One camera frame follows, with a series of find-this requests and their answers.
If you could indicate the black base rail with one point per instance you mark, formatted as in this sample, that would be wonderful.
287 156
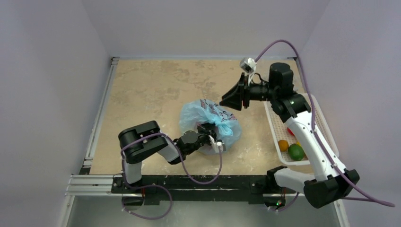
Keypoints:
252 189

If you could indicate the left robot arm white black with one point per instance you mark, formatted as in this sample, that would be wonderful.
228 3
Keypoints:
142 141

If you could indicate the light blue printed plastic bag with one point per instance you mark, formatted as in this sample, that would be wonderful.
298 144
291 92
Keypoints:
227 127

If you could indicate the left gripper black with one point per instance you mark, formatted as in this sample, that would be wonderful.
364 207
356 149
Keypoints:
207 128

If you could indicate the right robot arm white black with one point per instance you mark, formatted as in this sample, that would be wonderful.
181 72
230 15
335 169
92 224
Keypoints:
331 179

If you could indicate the aluminium frame rail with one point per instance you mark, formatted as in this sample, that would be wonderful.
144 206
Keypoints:
89 185

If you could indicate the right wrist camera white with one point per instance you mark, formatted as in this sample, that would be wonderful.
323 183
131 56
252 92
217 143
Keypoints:
248 65

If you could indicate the white plastic basket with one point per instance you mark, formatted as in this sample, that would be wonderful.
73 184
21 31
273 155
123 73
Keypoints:
279 132

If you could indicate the green fake fruit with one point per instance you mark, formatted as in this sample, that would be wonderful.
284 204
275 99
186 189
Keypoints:
296 152

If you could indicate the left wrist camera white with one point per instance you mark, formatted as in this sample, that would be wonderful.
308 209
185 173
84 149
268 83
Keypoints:
217 145

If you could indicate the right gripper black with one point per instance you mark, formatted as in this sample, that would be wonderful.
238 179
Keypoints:
246 95

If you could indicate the small orange fake fruit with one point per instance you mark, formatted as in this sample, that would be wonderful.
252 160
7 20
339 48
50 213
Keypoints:
283 145

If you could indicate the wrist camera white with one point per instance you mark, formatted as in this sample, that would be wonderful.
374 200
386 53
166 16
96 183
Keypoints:
248 65
217 145

